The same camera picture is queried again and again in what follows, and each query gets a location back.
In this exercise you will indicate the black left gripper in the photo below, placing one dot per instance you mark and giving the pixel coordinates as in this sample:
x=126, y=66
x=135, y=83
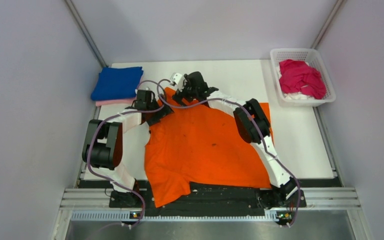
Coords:
x=153, y=120

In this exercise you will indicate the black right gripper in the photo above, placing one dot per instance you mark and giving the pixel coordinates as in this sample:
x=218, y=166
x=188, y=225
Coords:
x=180, y=94

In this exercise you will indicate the orange t-shirt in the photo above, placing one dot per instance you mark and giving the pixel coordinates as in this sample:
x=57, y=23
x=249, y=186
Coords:
x=199, y=145

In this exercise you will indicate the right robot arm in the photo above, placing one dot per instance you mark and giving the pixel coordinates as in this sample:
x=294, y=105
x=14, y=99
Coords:
x=253, y=127

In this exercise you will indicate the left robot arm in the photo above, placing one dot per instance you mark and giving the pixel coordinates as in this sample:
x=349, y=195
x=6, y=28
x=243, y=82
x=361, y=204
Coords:
x=103, y=146

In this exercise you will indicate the folded blue t-shirt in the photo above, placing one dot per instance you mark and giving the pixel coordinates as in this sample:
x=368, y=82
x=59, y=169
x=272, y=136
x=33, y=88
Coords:
x=117, y=83

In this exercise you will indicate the folded light pink t-shirt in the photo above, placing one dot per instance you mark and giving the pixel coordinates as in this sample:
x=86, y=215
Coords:
x=128, y=101

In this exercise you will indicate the pink crumpled t-shirt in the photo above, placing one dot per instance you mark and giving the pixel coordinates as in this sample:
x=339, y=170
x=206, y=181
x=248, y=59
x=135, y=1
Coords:
x=298, y=76

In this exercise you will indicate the white plastic laundry basket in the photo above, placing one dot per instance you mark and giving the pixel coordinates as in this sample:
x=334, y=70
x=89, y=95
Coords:
x=314, y=59

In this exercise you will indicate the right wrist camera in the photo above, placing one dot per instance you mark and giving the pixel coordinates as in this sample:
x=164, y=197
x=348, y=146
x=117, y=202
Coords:
x=177, y=80

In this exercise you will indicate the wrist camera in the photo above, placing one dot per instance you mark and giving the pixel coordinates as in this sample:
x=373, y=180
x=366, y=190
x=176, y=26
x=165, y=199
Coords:
x=146, y=89
x=177, y=80

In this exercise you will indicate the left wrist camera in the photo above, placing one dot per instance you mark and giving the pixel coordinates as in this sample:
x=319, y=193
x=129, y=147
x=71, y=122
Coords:
x=146, y=89

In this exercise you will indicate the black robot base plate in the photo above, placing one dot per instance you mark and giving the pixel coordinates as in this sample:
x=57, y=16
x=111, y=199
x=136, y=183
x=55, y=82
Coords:
x=204, y=200

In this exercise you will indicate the aluminium frame rail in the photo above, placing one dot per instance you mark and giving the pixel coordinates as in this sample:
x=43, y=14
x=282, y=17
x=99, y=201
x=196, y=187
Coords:
x=93, y=204

